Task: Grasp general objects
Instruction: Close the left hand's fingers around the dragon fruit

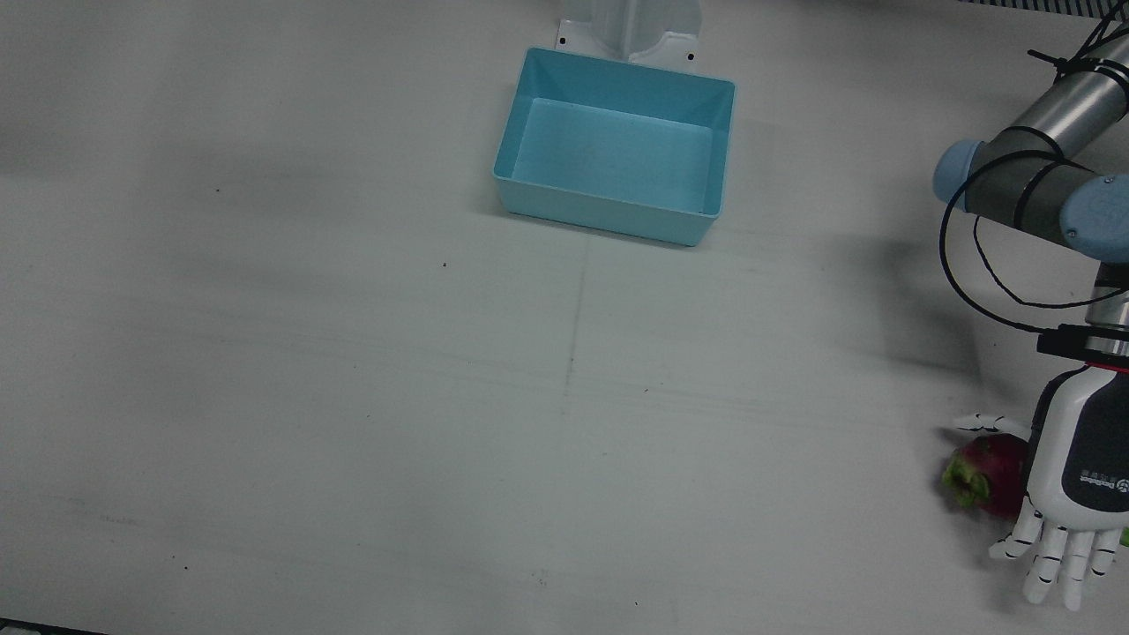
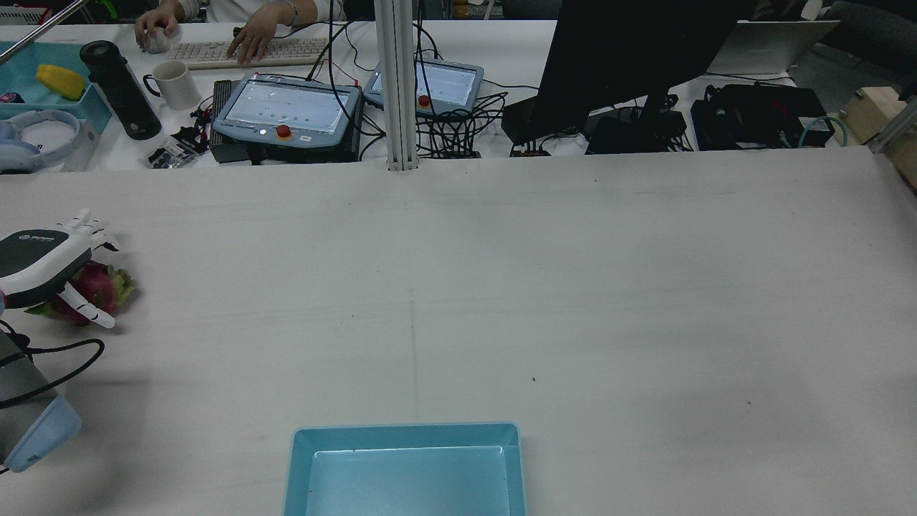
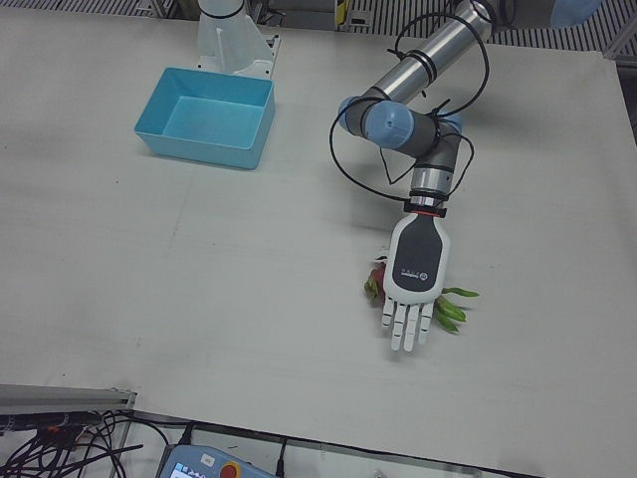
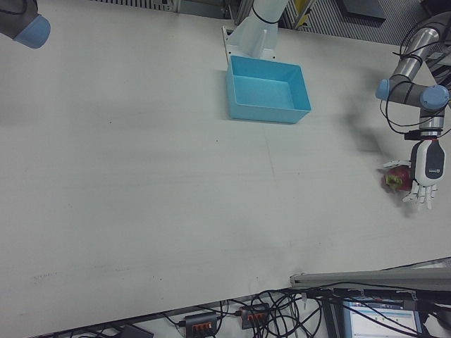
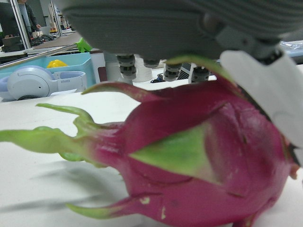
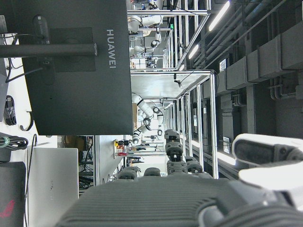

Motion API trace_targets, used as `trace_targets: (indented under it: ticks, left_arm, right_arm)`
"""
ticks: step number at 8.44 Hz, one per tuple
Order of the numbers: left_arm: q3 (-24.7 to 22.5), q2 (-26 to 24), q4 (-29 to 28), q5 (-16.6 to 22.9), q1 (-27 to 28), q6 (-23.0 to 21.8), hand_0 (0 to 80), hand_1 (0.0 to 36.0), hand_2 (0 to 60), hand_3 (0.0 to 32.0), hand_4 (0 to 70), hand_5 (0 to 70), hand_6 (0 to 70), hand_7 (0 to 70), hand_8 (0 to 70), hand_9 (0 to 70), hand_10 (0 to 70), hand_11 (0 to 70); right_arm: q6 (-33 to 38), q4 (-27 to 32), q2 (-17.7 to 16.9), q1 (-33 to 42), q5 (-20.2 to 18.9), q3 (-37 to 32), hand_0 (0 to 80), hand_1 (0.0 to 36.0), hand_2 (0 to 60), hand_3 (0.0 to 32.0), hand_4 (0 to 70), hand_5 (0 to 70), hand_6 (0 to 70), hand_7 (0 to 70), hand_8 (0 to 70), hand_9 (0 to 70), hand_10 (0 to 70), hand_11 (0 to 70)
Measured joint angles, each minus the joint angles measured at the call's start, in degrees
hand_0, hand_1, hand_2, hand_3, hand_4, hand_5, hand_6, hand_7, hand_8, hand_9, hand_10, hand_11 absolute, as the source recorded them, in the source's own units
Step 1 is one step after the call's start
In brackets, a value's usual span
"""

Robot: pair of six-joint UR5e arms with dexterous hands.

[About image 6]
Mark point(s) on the black Huawei monitor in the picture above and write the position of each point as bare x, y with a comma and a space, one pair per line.
82, 94

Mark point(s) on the silver laptop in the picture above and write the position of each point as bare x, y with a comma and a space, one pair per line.
53, 179

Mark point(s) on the aluminium cell frame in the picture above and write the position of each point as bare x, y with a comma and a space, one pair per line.
213, 118

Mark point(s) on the long ceiling light strip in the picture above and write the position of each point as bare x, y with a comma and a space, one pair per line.
219, 16

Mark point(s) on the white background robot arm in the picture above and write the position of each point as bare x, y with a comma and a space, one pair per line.
151, 21
146, 110

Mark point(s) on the black computer tower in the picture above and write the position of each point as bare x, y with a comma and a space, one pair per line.
11, 189

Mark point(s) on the short ceiling light strip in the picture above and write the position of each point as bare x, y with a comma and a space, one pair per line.
193, 51

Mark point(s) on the black monitor stand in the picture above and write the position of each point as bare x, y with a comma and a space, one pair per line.
47, 50

